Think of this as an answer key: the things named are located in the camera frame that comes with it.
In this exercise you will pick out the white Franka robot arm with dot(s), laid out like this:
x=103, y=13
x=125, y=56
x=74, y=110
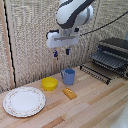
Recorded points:
x=74, y=13

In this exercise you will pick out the black dish rack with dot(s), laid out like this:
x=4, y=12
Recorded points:
x=113, y=55

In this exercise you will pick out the white patterned plate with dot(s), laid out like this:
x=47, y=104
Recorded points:
x=24, y=101

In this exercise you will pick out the orange bread piece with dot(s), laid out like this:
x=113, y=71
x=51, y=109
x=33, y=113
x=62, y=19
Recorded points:
x=69, y=93

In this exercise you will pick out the yellow bowl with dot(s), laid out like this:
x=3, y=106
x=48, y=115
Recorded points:
x=49, y=83

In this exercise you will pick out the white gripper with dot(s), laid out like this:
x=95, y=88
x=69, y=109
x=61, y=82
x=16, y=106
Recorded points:
x=63, y=39

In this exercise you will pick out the blue mug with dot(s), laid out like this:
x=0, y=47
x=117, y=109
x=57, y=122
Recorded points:
x=69, y=76

